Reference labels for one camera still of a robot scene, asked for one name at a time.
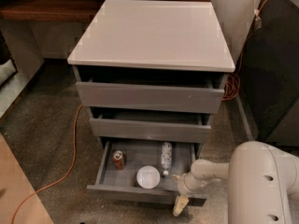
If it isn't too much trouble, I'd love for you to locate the clear blue plastic bottle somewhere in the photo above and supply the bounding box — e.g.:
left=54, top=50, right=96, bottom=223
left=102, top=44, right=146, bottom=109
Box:
left=161, top=142, right=172, bottom=176

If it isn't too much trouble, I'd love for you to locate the grey bottom drawer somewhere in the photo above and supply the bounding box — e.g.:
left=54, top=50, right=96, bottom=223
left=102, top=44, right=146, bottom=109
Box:
left=86, top=139, right=208, bottom=207

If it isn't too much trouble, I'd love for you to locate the grey drawer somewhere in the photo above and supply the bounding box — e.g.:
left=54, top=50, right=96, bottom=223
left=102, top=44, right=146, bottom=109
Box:
left=86, top=139, right=208, bottom=207
left=76, top=72, right=224, bottom=114
left=90, top=108, right=211, bottom=143

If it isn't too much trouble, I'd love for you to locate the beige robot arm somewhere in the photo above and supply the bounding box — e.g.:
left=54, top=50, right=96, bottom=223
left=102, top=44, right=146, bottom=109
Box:
left=173, top=141, right=299, bottom=224

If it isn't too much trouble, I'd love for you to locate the grey middle drawer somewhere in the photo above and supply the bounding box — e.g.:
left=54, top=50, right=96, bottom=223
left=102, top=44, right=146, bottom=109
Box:
left=90, top=108, right=211, bottom=143

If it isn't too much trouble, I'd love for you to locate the grey top drawer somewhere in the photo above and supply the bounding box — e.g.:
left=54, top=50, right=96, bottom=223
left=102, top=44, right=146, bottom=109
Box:
left=76, top=72, right=224, bottom=114

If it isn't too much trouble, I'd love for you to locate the white cabinet counter top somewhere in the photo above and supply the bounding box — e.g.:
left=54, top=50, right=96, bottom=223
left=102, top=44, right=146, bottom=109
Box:
left=67, top=0, right=235, bottom=73

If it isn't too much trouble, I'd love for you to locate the white bowl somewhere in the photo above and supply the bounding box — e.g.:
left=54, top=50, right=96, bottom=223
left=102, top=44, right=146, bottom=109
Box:
left=136, top=166, right=160, bottom=189

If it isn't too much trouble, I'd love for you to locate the red soda can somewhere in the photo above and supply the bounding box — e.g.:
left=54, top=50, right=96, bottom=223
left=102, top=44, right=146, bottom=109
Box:
left=112, top=150, right=126, bottom=170

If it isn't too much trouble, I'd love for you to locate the dark chair with cushion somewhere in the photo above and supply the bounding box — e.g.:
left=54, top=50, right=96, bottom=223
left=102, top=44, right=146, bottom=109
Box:
left=0, top=31, right=18, bottom=88

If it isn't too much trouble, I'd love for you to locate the dark wooden shelf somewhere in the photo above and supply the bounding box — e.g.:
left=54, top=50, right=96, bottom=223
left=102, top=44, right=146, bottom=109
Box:
left=0, top=0, right=211, bottom=23

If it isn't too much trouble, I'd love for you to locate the orange extension cable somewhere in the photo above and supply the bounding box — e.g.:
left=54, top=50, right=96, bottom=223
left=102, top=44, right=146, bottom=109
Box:
left=10, top=0, right=299, bottom=224

